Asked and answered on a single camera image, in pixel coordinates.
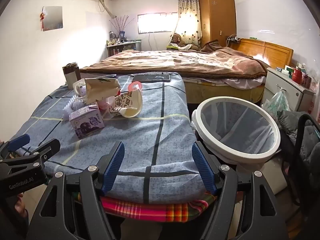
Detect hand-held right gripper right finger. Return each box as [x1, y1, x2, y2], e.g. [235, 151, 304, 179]
[191, 141, 290, 240]

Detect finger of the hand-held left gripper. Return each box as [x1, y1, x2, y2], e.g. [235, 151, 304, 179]
[0, 139, 61, 173]
[0, 134, 31, 160]

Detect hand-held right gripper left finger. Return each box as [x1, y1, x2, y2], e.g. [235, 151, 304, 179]
[26, 141, 125, 240]

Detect purple drink carton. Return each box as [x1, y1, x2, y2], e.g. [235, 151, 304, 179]
[69, 104, 104, 139]

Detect purple foam net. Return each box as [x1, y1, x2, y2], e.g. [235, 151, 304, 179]
[63, 95, 83, 118]

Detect white round waste bin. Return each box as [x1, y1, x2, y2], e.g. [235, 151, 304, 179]
[191, 96, 282, 166]

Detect clear plastic bottle red label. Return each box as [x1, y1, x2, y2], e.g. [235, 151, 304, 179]
[96, 96, 118, 112]

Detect printed paper cup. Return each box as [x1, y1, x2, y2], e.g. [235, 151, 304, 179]
[111, 90, 144, 119]

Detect beige paper bag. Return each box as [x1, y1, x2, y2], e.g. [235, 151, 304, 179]
[84, 77, 121, 104]

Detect clear cup with red lid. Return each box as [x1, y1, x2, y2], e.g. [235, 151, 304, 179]
[128, 81, 142, 93]

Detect person's left hand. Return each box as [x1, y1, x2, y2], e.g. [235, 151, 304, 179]
[14, 191, 29, 220]

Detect colourful plaid cloth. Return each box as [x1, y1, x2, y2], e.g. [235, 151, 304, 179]
[72, 190, 218, 223]

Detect white plastic mug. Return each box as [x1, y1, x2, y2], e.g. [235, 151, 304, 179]
[73, 80, 87, 97]

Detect yellow bed mattress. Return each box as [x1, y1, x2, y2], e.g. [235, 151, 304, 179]
[182, 77, 265, 105]

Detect brown and white box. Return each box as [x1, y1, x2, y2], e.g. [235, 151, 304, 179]
[62, 62, 81, 85]

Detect white bed sheet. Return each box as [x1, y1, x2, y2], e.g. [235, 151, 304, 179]
[222, 76, 266, 91]

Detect green patterned plastic bag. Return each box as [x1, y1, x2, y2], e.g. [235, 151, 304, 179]
[261, 87, 291, 123]

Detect black smartphone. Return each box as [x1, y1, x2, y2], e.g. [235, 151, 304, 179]
[132, 73, 171, 83]

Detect grey chair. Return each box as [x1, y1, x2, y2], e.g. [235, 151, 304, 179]
[276, 109, 320, 178]

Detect bed with brown blanket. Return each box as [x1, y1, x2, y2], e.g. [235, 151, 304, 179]
[80, 40, 268, 81]

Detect white nightstand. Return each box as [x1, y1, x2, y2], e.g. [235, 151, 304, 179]
[264, 67, 316, 111]

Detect cluttered side desk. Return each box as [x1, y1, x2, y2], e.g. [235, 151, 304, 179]
[106, 39, 143, 58]

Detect red hanging charm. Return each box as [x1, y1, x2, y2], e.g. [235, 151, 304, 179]
[39, 7, 48, 32]

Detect white bag with red print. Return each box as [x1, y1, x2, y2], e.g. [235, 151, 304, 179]
[309, 97, 320, 121]

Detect pile of medicine boxes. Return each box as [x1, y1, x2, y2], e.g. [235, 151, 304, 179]
[276, 64, 306, 78]

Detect brown teddy bear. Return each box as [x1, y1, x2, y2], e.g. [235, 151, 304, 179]
[171, 34, 200, 51]

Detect wooden headboard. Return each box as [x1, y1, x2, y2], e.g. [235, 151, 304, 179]
[230, 38, 294, 68]

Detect dark red jar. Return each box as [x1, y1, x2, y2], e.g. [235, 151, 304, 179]
[302, 72, 313, 88]

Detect decorative purple branches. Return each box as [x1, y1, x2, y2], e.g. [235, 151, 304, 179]
[109, 15, 133, 39]

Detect patterned curtain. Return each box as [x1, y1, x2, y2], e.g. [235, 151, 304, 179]
[170, 0, 202, 47]

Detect window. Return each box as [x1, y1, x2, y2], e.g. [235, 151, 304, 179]
[137, 12, 178, 34]

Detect air conditioner pipe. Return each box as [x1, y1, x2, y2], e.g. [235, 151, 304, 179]
[96, 0, 118, 20]

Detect wooden wardrobe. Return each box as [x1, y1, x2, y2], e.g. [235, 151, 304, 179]
[199, 0, 237, 47]

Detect grey wall mirror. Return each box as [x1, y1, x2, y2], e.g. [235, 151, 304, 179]
[42, 6, 64, 32]

